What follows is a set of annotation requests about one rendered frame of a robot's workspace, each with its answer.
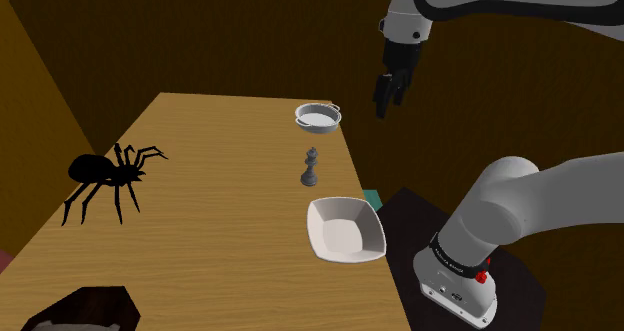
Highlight dark brown box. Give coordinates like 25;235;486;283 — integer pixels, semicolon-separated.
19;285;143;331

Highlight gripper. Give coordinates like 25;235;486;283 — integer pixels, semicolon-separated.
372;38;422;121

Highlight grey chess piece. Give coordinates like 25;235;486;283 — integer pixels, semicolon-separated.
300;146;320;188

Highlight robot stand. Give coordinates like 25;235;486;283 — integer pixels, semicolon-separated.
377;187;547;331

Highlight wooden table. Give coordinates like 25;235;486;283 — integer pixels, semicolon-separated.
0;92;413;331

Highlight black toy spider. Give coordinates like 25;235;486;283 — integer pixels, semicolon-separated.
60;143;170;227

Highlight grey metal pan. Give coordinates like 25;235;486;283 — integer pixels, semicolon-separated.
294;102;342;136

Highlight white square bowl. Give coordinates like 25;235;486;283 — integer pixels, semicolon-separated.
306;196;388;265

